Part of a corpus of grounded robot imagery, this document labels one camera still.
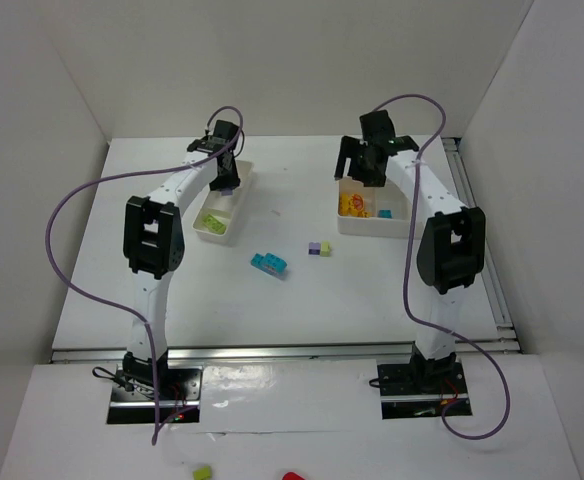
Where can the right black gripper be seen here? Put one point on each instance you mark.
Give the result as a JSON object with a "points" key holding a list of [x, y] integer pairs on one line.
{"points": [[368, 156]]}

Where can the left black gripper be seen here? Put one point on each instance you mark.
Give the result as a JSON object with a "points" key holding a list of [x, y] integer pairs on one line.
{"points": [[225, 177]]}

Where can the light green lego brick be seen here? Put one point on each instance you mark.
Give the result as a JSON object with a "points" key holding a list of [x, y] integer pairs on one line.
{"points": [[209, 219]]}

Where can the large white divided container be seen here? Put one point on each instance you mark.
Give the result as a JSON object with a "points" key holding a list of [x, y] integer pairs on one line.
{"points": [[387, 197]]}

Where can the teal lego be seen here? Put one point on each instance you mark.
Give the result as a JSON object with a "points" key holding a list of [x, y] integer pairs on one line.
{"points": [[385, 213]]}

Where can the teal lego brick stack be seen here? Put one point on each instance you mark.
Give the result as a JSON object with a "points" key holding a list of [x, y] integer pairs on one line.
{"points": [[270, 264]]}

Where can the small purple lego brick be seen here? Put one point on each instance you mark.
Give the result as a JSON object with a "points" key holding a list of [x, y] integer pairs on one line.
{"points": [[314, 248]]}

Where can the green lego plate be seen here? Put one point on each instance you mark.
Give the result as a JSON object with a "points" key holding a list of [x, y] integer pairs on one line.
{"points": [[218, 229]]}

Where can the green lego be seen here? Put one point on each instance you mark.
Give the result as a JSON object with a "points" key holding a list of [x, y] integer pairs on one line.
{"points": [[325, 249]]}

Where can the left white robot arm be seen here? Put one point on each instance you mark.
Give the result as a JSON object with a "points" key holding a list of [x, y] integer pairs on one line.
{"points": [[154, 243]]}

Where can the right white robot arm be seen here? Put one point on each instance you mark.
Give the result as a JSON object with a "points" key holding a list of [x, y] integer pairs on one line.
{"points": [[446, 238]]}

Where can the small white container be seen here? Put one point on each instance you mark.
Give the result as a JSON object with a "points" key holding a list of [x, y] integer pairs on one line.
{"points": [[226, 208]]}

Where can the yellow lego in container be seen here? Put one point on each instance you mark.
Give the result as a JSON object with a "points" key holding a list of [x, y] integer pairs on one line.
{"points": [[344, 205]]}

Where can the butterfly printed yellow lego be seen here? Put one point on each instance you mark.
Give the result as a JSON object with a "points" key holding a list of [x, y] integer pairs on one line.
{"points": [[357, 205]]}

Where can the green lego foreground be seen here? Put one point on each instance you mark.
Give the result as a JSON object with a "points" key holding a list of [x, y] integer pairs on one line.
{"points": [[202, 473]]}

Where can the red object foreground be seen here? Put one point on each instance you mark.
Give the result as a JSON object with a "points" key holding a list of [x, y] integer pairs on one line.
{"points": [[291, 475]]}

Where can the aluminium rail right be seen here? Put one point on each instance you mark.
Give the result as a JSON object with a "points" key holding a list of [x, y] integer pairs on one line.
{"points": [[506, 337]]}

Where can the aluminium rail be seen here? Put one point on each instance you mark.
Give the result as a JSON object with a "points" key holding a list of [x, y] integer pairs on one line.
{"points": [[506, 337], [303, 352]]}

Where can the aluminium rail front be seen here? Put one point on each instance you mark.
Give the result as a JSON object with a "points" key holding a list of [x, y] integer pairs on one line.
{"points": [[303, 352]]}

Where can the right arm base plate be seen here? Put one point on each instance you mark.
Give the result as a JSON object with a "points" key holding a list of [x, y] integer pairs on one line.
{"points": [[402, 398]]}

